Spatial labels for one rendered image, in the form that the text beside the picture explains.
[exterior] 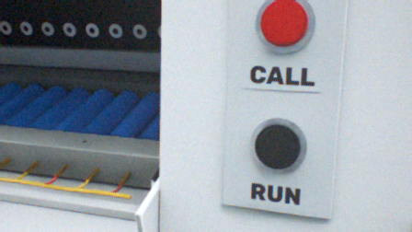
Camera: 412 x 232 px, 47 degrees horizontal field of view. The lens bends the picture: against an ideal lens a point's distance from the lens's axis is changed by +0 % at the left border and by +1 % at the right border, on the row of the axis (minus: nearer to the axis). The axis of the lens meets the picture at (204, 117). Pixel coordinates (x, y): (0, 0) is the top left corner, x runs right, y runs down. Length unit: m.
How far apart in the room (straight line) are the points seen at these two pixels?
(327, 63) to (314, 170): 0.04
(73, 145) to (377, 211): 0.18
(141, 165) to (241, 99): 0.11
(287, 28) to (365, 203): 0.07
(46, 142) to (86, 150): 0.03
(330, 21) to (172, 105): 0.07
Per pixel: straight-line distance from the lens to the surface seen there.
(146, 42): 0.37
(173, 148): 0.19
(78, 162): 0.29
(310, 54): 0.17
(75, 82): 0.38
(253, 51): 0.17
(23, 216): 0.28
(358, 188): 0.18
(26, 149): 0.31
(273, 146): 0.17
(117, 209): 0.26
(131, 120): 0.31
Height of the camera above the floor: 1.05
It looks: 10 degrees down
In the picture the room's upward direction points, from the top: 2 degrees clockwise
